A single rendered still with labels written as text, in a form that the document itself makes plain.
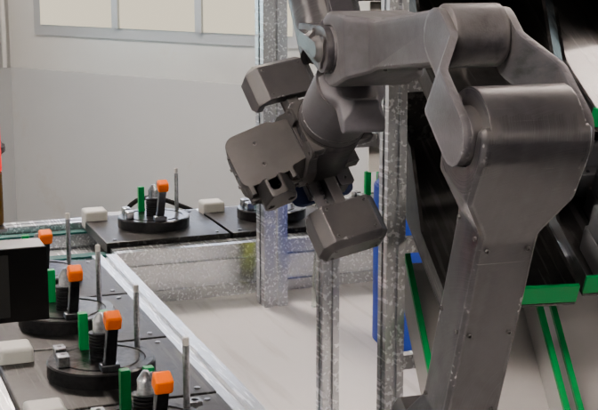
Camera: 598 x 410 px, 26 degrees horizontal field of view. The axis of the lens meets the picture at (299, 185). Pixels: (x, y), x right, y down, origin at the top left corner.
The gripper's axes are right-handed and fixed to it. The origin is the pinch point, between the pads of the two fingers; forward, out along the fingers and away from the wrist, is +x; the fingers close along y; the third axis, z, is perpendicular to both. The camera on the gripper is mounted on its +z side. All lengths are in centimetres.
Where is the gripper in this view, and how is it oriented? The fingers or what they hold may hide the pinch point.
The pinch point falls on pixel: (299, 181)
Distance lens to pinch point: 116.9
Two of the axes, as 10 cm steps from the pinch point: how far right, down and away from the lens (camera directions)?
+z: -8.9, 2.5, -3.9
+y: 3.9, 8.5, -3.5
